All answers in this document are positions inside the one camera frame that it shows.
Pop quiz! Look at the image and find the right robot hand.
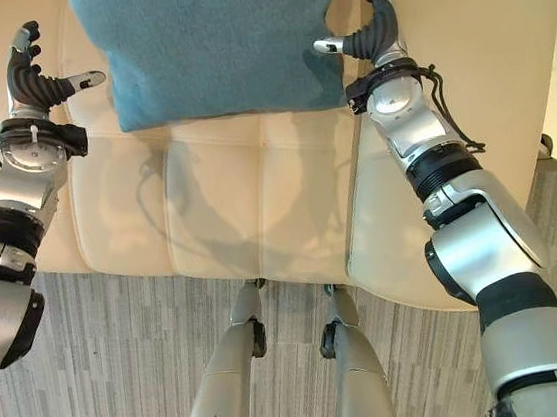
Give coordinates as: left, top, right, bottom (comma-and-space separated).
308, 0, 410, 75

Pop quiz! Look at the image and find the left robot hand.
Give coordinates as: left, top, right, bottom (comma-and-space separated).
0, 15, 111, 121

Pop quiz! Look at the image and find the teal square cushion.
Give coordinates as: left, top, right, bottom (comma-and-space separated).
67, 0, 352, 139

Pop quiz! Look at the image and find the cream leather sofa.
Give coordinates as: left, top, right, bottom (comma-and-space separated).
0, 0, 557, 370

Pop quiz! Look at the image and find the right silver robot leg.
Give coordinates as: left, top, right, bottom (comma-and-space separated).
310, 276, 400, 417

